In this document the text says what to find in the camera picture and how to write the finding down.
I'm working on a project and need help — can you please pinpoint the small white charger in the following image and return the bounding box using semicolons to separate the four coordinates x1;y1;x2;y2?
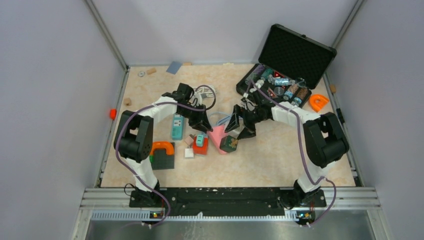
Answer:
184;148;195;159

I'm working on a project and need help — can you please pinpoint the orange arch toy right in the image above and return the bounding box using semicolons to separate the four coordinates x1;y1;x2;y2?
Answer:
308;94;330;113

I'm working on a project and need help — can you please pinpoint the dark grey building baseplate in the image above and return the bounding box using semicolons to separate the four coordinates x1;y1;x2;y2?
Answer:
149;148;175;170

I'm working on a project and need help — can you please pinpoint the white coiled cable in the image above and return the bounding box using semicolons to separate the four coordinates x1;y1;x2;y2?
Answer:
195;85;218;100

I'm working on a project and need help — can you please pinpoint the dark green cube adapter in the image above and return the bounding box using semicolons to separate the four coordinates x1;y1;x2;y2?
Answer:
219;135;239;153

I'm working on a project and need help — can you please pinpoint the wooden block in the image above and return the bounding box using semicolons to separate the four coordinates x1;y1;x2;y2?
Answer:
329;84;337;94
146;67;157;75
123;97;132;106

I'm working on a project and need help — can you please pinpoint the teal small plug adapter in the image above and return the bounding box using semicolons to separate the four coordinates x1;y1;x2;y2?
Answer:
195;134;205;148

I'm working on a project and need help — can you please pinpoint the red orange clip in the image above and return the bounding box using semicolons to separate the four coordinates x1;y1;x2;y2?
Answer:
109;108;117;120

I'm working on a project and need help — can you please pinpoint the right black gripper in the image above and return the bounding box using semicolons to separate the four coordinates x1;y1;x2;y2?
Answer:
225;104;268;140

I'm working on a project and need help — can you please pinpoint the orange arch block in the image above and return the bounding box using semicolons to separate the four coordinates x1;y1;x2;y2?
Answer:
149;141;175;156

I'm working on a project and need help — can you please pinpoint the grey blue card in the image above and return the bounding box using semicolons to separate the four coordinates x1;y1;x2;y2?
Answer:
166;61;183;75

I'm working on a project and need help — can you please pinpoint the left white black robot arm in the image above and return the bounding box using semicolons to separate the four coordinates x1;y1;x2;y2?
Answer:
113;83;213;207

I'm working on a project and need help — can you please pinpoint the wooden block left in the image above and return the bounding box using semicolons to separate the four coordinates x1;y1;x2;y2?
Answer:
123;97;132;106

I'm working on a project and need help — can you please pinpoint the pink triangular power strip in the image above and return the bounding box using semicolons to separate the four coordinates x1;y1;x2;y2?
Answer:
207;125;227;155

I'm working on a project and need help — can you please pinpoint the black open case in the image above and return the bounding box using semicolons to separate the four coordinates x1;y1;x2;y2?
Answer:
235;24;337;107

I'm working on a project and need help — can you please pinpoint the wooden block top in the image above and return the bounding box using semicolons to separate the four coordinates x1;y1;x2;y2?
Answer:
146;67;157;75

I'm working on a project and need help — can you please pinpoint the wooden block right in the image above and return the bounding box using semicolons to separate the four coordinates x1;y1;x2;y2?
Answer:
329;84;337;94

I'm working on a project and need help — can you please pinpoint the teal power strip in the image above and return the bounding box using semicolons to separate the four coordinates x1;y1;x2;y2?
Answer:
171;113;185;141

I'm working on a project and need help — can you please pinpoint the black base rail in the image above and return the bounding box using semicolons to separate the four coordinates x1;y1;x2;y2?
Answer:
129;187;327;217

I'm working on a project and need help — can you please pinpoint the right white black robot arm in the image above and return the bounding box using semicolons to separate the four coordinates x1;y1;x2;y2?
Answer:
224;102;350;206

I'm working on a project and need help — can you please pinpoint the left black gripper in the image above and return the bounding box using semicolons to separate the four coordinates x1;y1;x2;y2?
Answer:
177;103;212;133

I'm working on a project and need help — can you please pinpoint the pink brown charger plug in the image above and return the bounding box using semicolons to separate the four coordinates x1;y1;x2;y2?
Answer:
183;134;195;148

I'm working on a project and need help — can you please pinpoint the red cube socket adapter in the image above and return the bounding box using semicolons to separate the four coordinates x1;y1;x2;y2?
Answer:
192;135;209;156

